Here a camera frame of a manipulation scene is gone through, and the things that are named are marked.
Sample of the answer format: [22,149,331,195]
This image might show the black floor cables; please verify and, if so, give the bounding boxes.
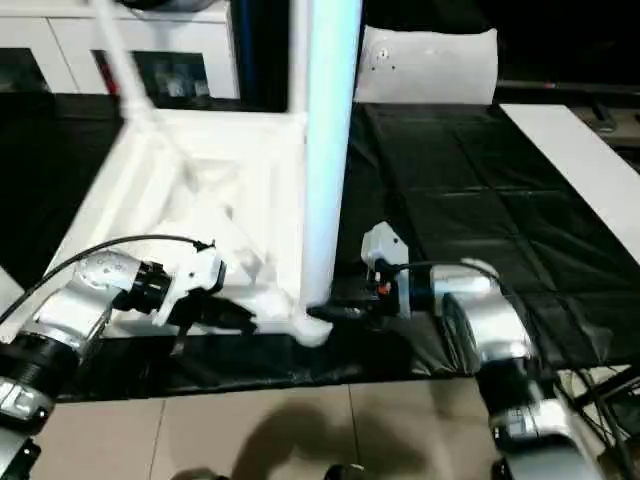
[560,370,640,461]

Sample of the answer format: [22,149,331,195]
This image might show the dark round object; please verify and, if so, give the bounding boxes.
[115,0,231,13]

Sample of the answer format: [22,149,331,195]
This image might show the white plastic table leg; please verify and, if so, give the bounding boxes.
[286,0,307,119]
[0,265,29,313]
[298,0,364,319]
[88,0,166,136]

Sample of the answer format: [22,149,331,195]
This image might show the white cabinet with glass doors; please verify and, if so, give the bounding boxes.
[0,0,241,101]

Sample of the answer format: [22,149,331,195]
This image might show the flat white board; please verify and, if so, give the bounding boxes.
[498,103,640,261]

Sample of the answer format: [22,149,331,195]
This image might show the grey left robot foot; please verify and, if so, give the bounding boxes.
[170,468,226,480]

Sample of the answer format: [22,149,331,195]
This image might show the white plastic table top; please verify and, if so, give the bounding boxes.
[25,108,336,349]

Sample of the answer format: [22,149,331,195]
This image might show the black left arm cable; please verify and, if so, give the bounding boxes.
[0,235,216,321]

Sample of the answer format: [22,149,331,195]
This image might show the grey right robot foot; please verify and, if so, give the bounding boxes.
[322,465,371,480]

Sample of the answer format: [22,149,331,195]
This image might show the grey robot foot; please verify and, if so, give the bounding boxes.
[170,468,226,480]
[322,465,371,480]

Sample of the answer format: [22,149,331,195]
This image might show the black work mat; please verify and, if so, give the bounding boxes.
[0,90,640,403]

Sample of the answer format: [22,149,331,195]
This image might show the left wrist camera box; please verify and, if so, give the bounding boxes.
[150,245,229,329]

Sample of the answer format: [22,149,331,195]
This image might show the white plastic bag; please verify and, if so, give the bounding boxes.
[355,25,499,106]

